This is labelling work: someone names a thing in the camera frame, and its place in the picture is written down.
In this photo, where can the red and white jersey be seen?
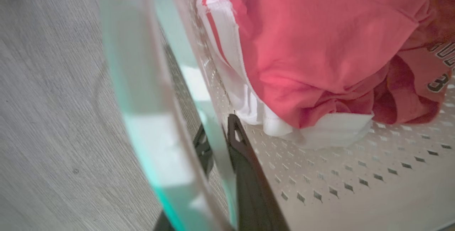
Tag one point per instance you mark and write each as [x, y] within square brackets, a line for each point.
[312, 46]

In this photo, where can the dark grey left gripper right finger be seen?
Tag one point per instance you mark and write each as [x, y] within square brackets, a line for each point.
[251, 188]

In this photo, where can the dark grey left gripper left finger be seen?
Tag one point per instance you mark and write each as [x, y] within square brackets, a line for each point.
[204, 151]

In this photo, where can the white perforated laundry basket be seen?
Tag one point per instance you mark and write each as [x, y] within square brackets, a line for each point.
[355, 188]

